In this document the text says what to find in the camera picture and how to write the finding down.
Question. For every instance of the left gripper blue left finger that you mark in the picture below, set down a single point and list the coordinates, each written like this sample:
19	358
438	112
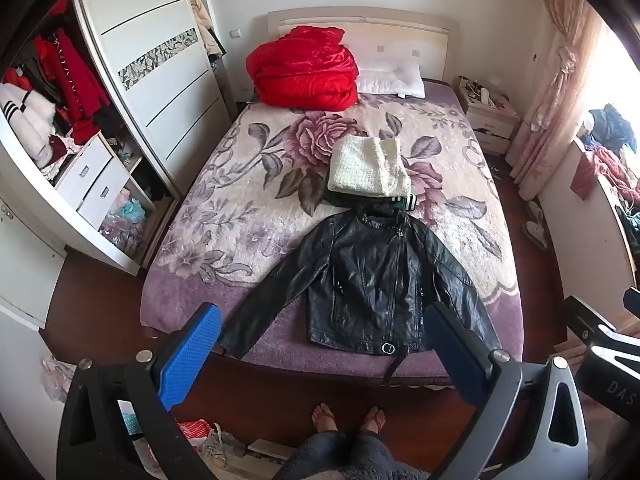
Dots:
94	442

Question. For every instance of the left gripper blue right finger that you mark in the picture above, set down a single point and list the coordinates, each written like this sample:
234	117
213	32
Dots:
535	407

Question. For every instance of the black leather jacket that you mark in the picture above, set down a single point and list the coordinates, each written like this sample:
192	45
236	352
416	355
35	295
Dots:
368	275

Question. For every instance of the white dresser with clothes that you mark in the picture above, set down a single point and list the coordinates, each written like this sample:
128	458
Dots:
590	244

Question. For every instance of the person's right foot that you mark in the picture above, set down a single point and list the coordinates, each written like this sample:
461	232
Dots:
374	421

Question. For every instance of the person's foot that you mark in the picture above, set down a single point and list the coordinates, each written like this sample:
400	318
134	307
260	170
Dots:
323	419
374	421

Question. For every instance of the white slippers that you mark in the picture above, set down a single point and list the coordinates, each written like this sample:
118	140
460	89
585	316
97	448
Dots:
534	228

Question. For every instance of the person's left foot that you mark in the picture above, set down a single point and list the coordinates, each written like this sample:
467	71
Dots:
323	419

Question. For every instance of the green striped garment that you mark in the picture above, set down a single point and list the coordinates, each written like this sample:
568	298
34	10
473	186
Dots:
360	202

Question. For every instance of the pink curtain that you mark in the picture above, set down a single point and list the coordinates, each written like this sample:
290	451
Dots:
551	122

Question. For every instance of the white bedside table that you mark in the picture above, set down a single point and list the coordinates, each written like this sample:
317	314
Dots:
494	123

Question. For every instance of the floral purple bed blanket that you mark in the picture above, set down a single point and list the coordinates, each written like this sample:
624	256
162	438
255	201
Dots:
261	191

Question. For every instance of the white knitted sweater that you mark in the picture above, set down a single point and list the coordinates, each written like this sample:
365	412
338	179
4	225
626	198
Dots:
368	166

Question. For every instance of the white sliding wardrobe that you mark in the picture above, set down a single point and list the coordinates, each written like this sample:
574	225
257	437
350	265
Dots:
109	109

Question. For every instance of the white pillow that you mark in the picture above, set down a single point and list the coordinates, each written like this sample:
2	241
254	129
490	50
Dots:
383	78

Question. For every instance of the red hanging coat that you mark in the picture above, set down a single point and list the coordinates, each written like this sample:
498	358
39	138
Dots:
82	93

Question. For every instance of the red folded quilt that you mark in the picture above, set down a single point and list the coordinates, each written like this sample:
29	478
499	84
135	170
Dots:
308	68

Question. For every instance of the beige bed headboard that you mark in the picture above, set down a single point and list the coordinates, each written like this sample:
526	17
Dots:
380	34

